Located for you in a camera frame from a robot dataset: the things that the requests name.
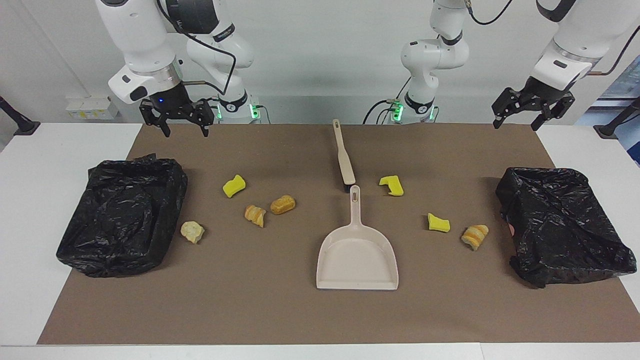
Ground brown bread bun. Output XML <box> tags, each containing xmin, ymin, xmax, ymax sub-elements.
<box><xmin>270</xmin><ymin>195</ymin><xmax>296</xmax><ymax>216</ymax></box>

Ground black stand base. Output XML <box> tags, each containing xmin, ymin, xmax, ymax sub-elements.
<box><xmin>0</xmin><ymin>96</ymin><xmax>41</xmax><ymax>136</ymax></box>
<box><xmin>593</xmin><ymin>97</ymin><xmax>640</xmax><ymax>139</ymax></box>

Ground notched yellow sponge piece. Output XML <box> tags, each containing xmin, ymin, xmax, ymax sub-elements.
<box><xmin>378</xmin><ymin>175</ymin><xmax>405</xmax><ymax>197</ymax></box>

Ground beige plastic dustpan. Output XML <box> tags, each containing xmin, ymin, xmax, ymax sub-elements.
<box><xmin>316</xmin><ymin>185</ymin><xmax>400</xmax><ymax>291</ymax></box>

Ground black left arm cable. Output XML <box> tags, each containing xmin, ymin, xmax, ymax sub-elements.
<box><xmin>465</xmin><ymin>0</ymin><xmax>515</xmax><ymax>26</ymax></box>

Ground black bag lined bin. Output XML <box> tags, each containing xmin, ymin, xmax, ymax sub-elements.
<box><xmin>495</xmin><ymin>167</ymin><xmax>638</xmax><ymax>289</ymax></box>
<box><xmin>56</xmin><ymin>154</ymin><xmax>189</xmax><ymax>278</ymax></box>

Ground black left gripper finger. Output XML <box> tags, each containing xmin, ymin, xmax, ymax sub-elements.
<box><xmin>531</xmin><ymin>94</ymin><xmax>576</xmax><ymax>132</ymax></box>
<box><xmin>492</xmin><ymin>87</ymin><xmax>526</xmax><ymax>130</ymax></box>

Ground striped croissant bread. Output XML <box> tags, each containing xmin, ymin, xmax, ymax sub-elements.
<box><xmin>461</xmin><ymin>224</ymin><xmax>490</xmax><ymax>251</ymax></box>

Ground brown table mat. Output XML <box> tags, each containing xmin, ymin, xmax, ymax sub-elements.
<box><xmin>37</xmin><ymin>123</ymin><xmax>640</xmax><ymax>346</ymax></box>

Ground beige hand brush black bristles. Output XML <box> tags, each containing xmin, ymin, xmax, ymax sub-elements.
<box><xmin>332</xmin><ymin>118</ymin><xmax>357</xmax><ymax>193</ymax></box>

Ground pale bread chunk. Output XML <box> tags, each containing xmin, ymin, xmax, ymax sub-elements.
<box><xmin>180</xmin><ymin>221</ymin><xmax>205</xmax><ymax>245</ymax></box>

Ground white power strip box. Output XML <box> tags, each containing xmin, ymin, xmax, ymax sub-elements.
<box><xmin>65</xmin><ymin>96</ymin><xmax>120</xmax><ymax>121</ymax></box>

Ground orange striped croissant piece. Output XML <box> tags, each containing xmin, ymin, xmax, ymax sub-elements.
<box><xmin>244</xmin><ymin>204</ymin><xmax>267</xmax><ymax>228</ymax></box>

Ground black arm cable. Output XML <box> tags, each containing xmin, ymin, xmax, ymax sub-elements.
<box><xmin>465</xmin><ymin>0</ymin><xmax>515</xmax><ymax>26</ymax></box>
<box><xmin>156</xmin><ymin>0</ymin><xmax>237</xmax><ymax>97</ymax></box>

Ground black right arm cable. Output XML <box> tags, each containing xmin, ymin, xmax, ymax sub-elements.
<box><xmin>156</xmin><ymin>0</ymin><xmax>237</xmax><ymax>97</ymax></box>

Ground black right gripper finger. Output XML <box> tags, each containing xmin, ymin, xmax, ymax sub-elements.
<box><xmin>139</xmin><ymin>99</ymin><xmax>172</xmax><ymax>138</ymax></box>
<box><xmin>192</xmin><ymin>99</ymin><xmax>215</xmax><ymax>137</ymax></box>

